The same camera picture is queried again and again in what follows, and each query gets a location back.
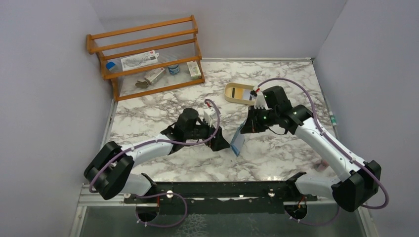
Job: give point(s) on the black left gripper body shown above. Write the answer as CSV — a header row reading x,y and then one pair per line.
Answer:
x,y
212,137

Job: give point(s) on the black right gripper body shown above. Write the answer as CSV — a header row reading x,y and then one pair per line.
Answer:
x,y
250,122

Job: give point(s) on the blue leather card holder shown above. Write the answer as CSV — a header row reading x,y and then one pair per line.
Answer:
x,y
237,141

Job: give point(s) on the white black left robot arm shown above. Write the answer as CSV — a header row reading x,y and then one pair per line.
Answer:
x,y
109,173

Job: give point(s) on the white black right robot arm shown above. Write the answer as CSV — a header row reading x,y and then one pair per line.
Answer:
x,y
356,181

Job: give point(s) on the yellow grey card in tray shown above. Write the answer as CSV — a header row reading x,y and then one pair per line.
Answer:
x,y
241,94

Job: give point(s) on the beige oval tray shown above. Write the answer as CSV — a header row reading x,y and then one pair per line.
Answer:
x,y
227,93

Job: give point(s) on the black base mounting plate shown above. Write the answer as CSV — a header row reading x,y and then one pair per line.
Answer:
x,y
152,199

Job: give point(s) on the green white small box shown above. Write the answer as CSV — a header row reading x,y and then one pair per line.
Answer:
x,y
194,70

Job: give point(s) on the pink capped iridescent bottle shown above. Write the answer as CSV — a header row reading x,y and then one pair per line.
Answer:
x,y
321,165

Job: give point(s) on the blue white small jar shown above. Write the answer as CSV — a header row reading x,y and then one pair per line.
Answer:
x,y
174,69

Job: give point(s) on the wooden tiered shelf rack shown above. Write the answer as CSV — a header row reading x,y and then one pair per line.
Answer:
x,y
176,42

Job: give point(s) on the white blister pack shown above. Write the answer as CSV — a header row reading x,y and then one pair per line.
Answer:
x,y
139,60

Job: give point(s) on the blue white eraser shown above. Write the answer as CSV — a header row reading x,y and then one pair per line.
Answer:
x,y
112,67

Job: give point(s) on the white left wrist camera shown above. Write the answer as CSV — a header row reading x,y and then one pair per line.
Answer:
x,y
210,116

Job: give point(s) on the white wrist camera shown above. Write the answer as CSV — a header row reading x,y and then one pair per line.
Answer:
x,y
259,99
210,116

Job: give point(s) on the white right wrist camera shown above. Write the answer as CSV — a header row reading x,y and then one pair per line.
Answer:
x,y
259,99

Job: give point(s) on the aluminium frame rail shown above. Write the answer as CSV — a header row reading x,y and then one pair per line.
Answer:
x,y
86,198

